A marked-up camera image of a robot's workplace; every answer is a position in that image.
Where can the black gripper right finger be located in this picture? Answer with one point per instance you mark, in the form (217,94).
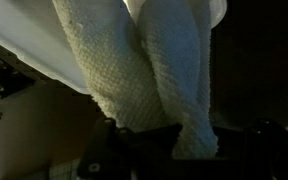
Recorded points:
(267,153)

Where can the white terry towel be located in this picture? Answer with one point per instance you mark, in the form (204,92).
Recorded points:
(124,66)

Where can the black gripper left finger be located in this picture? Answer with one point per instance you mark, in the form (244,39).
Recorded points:
(127,153)

